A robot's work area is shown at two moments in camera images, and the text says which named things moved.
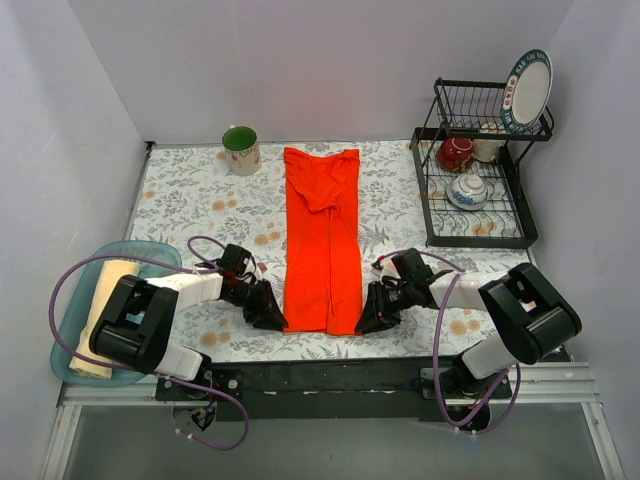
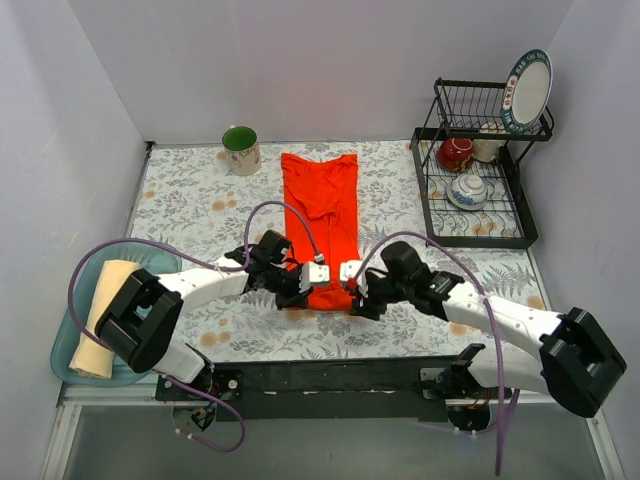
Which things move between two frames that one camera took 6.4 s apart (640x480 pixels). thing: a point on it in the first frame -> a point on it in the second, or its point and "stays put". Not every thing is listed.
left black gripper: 257,301 -> 292,293
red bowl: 455,154 stays put
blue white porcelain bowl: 466,191 stays put
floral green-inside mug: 240,143 stays put
